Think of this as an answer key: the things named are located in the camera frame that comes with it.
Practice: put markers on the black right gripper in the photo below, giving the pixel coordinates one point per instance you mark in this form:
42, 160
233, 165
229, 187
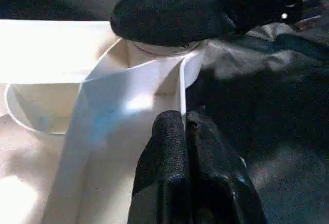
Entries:
257, 3

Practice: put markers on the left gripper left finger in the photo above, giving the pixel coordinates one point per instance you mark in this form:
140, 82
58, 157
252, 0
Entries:
167, 162

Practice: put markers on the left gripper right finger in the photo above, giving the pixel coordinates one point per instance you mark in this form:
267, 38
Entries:
218, 183

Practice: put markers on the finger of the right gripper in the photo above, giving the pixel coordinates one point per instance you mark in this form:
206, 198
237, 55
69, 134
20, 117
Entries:
174, 16

